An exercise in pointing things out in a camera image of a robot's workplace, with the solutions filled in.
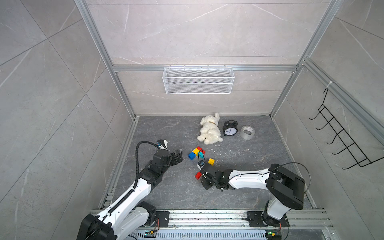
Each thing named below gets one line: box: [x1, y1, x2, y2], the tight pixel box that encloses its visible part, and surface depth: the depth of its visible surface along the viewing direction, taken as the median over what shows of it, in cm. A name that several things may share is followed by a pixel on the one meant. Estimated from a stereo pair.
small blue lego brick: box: [188, 152, 196, 161], surface depth 97 cm
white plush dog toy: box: [197, 112, 224, 145], surface depth 103 cm
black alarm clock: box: [222, 120, 238, 136], surface depth 105 cm
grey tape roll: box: [240, 125, 256, 140], surface depth 109 cm
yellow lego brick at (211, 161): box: [208, 158, 215, 166], surface depth 88 cm
